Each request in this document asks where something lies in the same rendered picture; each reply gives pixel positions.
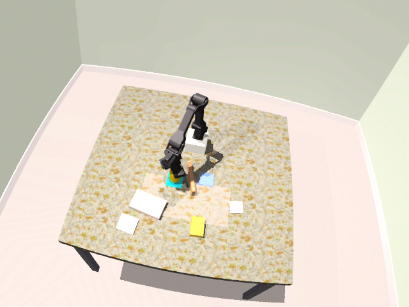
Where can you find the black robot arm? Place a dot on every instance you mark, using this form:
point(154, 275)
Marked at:
point(177, 140)

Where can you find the yellow rectangular block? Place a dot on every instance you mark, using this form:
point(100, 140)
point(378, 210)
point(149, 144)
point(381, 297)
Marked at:
point(197, 227)

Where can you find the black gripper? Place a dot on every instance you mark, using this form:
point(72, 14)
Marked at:
point(177, 171)

